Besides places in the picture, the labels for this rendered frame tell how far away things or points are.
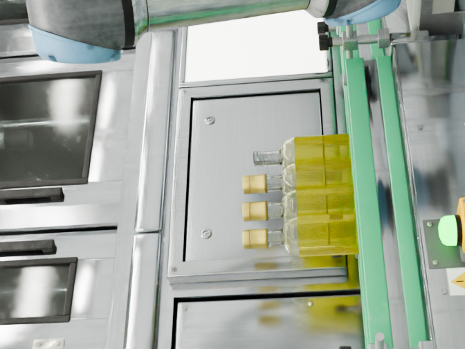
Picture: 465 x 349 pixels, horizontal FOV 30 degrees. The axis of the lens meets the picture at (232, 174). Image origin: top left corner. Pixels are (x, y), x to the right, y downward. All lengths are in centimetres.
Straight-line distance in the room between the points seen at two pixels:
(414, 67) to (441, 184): 25
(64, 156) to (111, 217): 22
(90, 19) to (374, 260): 55
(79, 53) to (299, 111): 77
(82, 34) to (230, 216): 65
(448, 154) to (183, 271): 54
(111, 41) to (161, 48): 84
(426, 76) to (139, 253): 63
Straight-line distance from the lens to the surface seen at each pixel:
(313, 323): 161
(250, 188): 157
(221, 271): 163
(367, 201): 138
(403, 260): 133
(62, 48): 116
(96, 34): 116
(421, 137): 144
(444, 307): 128
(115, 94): 200
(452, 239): 128
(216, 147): 180
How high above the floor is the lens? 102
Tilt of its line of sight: 6 degrees up
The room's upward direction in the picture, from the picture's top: 93 degrees counter-clockwise
